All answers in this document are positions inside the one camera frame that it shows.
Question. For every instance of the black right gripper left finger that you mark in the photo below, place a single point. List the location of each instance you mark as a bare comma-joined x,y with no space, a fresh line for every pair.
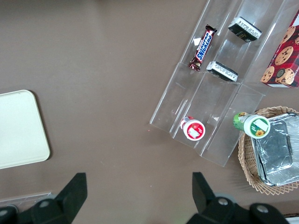
70,198

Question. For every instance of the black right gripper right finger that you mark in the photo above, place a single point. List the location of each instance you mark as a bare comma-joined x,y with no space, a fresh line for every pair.
205,200

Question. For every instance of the small light wicker basket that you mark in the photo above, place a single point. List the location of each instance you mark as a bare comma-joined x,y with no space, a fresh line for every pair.
247,158

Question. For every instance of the cream rectangular serving tray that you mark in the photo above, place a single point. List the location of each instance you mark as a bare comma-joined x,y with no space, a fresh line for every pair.
21,128

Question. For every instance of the clear acrylic bottle rack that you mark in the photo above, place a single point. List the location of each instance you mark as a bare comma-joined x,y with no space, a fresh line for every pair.
28,197

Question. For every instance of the red capped drink bottle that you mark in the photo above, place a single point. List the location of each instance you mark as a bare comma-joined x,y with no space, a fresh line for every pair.
193,130

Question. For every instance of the aluminium foil container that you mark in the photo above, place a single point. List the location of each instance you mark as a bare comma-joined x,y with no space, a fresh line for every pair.
275,151

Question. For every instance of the green white cup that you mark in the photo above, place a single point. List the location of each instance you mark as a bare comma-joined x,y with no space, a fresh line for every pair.
257,127

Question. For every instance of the clear acrylic stepped display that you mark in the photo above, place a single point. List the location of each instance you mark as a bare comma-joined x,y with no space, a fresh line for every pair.
210,98

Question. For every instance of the black white snack box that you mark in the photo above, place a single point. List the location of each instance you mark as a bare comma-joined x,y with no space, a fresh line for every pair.
222,71
244,30

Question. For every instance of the Snickers chocolate bar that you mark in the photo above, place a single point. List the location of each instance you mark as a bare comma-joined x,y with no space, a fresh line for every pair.
203,47

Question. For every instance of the red chocolate chip cookie box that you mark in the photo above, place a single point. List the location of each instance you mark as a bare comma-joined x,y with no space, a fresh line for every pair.
285,58

